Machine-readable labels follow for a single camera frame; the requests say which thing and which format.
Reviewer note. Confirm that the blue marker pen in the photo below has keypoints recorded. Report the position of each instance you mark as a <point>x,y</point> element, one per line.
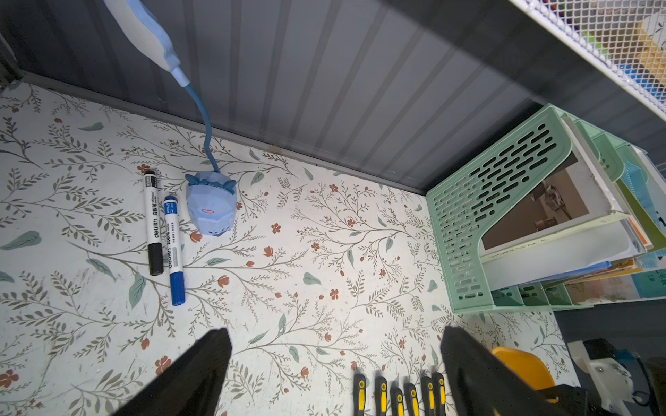
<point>175,265</point>

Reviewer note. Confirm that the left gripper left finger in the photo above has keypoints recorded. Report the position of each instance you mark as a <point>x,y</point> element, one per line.
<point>192,385</point>

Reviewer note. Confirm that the white book in organizer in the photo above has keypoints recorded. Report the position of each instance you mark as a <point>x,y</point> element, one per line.
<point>572,220</point>

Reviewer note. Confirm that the black marker pen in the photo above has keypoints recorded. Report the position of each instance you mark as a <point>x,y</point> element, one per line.
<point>153,228</point>

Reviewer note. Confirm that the yellow black file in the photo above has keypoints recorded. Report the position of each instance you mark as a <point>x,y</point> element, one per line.
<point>397,402</point>
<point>381,396</point>
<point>411,399</point>
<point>359,394</point>
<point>428,396</point>
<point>440,394</point>

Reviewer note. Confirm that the yellow storage tray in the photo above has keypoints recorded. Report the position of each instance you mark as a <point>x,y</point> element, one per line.
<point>526,366</point>

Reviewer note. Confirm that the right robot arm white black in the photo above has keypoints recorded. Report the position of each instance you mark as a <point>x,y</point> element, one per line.
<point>608,368</point>

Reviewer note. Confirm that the green file organizer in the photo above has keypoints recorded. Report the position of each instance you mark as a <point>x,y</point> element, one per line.
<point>469,202</point>

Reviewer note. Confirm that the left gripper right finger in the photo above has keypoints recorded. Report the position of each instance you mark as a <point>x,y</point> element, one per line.
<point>481,385</point>

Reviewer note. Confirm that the blue desk lamp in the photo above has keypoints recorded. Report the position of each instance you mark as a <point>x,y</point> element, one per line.
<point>211,196</point>

